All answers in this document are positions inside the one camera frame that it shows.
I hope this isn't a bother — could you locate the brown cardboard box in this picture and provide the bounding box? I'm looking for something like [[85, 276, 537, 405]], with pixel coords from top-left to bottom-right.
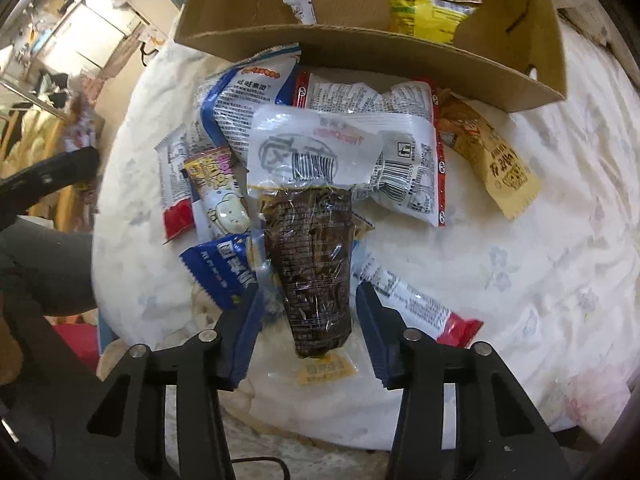
[[173, 0, 569, 114]]

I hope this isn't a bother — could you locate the white cabinet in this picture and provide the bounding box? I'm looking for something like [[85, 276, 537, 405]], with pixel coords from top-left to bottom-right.
[[45, 0, 147, 79]]

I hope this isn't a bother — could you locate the long white red packet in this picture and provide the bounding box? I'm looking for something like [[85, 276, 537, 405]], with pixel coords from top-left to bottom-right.
[[351, 254, 484, 349]]

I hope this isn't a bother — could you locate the dark grey clothing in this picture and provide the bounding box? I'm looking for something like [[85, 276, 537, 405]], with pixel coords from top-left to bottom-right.
[[0, 219, 97, 317]]

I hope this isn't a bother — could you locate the dark brown snack packet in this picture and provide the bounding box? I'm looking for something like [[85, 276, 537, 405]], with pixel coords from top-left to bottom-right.
[[261, 186, 357, 361]]

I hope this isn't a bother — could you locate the red white stick packet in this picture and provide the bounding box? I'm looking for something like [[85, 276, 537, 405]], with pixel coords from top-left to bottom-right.
[[154, 127, 202, 244]]

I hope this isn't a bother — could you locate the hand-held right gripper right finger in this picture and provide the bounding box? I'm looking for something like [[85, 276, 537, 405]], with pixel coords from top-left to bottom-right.
[[355, 281, 576, 480]]

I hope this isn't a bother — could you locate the pink yellow cartoon packet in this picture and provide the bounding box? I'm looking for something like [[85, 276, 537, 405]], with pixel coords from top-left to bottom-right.
[[182, 145, 251, 239]]

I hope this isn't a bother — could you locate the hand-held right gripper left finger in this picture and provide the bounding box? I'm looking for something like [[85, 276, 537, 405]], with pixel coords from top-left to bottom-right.
[[86, 285, 266, 480]]

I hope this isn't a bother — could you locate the blue and white snack bag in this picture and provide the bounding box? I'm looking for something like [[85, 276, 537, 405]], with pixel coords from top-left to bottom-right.
[[196, 44, 302, 163]]

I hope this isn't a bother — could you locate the small white snack packet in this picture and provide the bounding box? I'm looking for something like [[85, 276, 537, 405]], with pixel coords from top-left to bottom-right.
[[281, 0, 318, 25]]

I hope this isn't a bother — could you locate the yellow snack bag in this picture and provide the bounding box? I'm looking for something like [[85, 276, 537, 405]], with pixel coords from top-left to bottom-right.
[[377, 0, 484, 47]]

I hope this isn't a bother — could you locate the white red-edged snack bag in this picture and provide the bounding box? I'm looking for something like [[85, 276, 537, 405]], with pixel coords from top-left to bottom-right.
[[294, 71, 447, 229]]

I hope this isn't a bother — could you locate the small pale yellow packet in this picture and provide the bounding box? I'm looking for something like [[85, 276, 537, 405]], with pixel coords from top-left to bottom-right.
[[294, 354, 359, 387]]

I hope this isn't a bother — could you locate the solid blue snack packet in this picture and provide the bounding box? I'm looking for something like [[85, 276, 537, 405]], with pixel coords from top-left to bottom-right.
[[178, 232, 262, 312]]

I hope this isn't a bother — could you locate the black cable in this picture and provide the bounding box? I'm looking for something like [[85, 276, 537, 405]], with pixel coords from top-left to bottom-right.
[[234, 454, 292, 480]]

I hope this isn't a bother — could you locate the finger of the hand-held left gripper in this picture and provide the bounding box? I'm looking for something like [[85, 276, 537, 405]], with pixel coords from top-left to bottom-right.
[[0, 146, 102, 227]]

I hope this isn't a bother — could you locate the clear white snack bag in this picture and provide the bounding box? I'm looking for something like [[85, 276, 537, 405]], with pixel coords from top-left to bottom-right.
[[247, 105, 387, 192]]

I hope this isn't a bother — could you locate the brown yellow snack packet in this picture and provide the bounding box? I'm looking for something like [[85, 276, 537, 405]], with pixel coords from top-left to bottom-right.
[[434, 91, 542, 222]]

